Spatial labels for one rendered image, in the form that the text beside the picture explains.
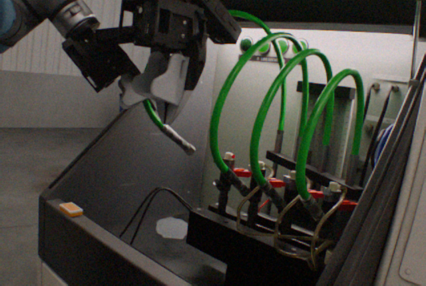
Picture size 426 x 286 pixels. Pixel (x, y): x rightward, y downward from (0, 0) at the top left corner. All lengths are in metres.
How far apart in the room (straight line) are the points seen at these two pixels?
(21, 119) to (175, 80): 6.83
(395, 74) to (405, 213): 0.39
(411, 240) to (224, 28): 0.43
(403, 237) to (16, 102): 6.88
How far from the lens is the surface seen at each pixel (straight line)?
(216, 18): 0.50
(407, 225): 0.65
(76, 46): 0.74
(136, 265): 0.66
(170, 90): 0.46
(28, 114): 7.26
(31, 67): 7.21
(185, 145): 0.79
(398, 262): 0.66
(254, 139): 0.57
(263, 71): 1.09
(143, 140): 1.03
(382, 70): 0.94
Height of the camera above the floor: 1.27
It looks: 7 degrees down
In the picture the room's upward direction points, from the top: 7 degrees clockwise
